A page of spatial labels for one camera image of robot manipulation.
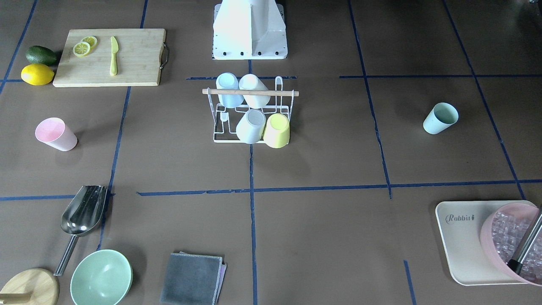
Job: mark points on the mint green cup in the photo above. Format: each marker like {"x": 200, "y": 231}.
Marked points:
{"x": 442, "y": 116}

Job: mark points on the pink cup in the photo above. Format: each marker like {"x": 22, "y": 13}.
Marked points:
{"x": 55, "y": 133}

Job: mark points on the yellow cup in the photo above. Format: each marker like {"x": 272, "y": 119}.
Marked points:
{"x": 277, "y": 131}

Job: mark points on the grey cup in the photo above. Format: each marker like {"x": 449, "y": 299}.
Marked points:
{"x": 251, "y": 126}

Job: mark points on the white cup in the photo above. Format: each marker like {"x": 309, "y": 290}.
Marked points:
{"x": 252, "y": 83}

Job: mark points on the grey folded cloth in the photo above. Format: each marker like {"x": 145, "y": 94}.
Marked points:
{"x": 193, "y": 279}

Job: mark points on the bamboo cutting board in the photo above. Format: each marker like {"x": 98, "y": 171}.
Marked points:
{"x": 122, "y": 57}

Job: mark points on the metal scoop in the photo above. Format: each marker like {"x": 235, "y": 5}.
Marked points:
{"x": 81, "y": 216}

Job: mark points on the beige rabbit tray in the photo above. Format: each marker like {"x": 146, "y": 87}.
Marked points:
{"x": 460, "y": 225}

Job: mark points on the mint green bowl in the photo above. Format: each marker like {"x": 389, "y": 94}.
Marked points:
{"x": 102, "y": 278}

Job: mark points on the lemon slice back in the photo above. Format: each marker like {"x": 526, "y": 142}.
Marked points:
{"x": 91, "y": 40}

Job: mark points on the lemon slice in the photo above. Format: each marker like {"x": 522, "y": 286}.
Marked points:
{"x": 91, "y": 40}
{"x": 81, "y": 49}

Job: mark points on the lemon slice front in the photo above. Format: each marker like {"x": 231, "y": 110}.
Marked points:
{"x": 81, "y": 49}

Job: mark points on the pink bowl with ice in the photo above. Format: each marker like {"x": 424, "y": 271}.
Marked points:
{"x": 501, "y": 235}

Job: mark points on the yellow lemon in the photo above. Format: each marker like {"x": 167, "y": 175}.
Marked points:
{"x": 37, "y": 74}

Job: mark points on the green avocado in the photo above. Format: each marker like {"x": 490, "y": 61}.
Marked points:
{"x": 41, "y": 55}

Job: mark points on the wooden mug tree stand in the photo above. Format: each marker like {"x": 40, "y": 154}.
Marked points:
{"x": 31, "y": 287}

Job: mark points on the metal tongs black tip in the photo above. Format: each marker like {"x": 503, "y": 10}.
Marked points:
{"x": 528, "y": 239}

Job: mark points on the white wire cup rack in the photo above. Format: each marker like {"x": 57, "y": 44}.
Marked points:
{"x": 228, "y": 106}

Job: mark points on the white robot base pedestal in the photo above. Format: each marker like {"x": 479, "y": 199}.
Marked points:
{"x": 249, "y": 30}

